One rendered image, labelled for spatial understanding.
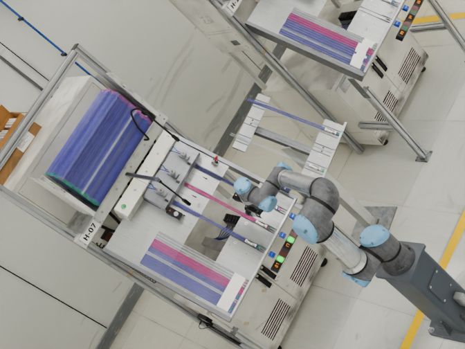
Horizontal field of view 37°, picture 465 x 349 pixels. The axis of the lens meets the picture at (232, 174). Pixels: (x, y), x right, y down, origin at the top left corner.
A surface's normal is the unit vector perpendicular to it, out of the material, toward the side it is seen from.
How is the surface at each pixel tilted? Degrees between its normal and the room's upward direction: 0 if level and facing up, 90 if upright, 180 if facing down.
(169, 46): 90
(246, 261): 46
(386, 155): 0
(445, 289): 90
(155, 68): 90
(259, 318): 90
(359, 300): 0
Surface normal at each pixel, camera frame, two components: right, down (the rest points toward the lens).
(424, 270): 0.62, 0.02
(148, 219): -0.03, -0.33
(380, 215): -0.65, -0.55
